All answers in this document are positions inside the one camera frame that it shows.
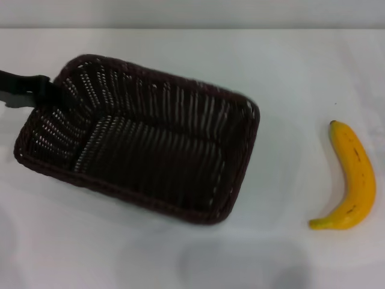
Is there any dark brown woven basket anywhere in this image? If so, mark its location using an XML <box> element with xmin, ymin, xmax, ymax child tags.
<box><xmin>13</xmin><ymin>54</ymin><xmax>261</xmax><ymax>226</ymax></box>

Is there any yellow banana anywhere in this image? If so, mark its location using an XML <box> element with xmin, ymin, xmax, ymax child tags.
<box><xmin>309</xmin><ymin>120</ymin><xmax>377</xmax><ymax>231</ymax></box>

